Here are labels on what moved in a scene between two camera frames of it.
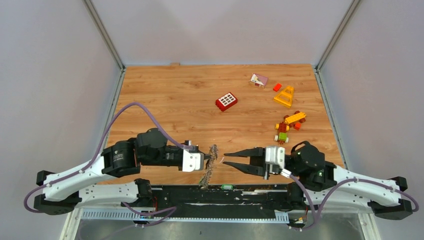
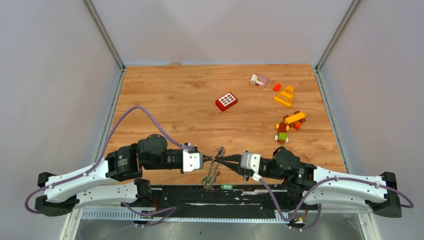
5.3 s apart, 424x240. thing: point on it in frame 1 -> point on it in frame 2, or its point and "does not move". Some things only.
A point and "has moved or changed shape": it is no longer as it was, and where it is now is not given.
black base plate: [221, 200] does not move
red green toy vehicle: [282, 128] does not move
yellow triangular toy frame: [285, 97] does not move
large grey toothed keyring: [213, 154] has moved or changed shape
